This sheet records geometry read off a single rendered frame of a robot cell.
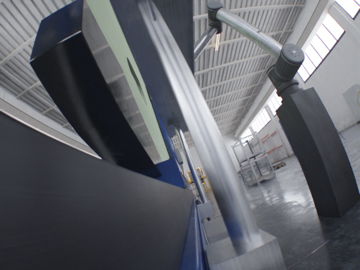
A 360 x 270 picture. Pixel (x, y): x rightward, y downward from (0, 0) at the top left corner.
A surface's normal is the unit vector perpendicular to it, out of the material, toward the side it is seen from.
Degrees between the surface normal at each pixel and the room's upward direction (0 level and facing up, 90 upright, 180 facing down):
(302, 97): 90
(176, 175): 90
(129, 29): 180
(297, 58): 96
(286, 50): 87
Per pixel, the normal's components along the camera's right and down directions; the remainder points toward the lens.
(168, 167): -0.07, -0.30
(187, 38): 0.33, 0.89
